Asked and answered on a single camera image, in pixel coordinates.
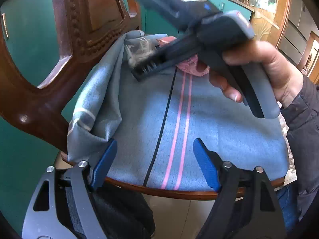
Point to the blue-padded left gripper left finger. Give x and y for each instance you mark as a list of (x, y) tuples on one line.
[(100, 164)]

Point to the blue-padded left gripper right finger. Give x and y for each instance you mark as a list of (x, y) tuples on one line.
[(210, 164)]

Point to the pink plastic packaging bag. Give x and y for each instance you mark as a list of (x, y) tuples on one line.
[(188, 66)]

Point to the clear crinkled plastic bag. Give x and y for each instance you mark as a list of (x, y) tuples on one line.
[(140, 49)]

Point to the dark jacket forearm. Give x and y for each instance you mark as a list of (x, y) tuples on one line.
[(301, 116)]

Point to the person's right hand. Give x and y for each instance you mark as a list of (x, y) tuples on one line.
[(285, 79)]

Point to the wooden glass sliding door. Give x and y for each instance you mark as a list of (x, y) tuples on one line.
[(269, 19)]

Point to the blue-grey striped seat cloth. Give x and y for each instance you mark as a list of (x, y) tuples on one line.
[(174, 129)]

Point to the silver refrigerator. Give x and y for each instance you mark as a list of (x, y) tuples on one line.
[(300, 25)]

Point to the brown wooden chair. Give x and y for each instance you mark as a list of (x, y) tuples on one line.
[(37, 110)]

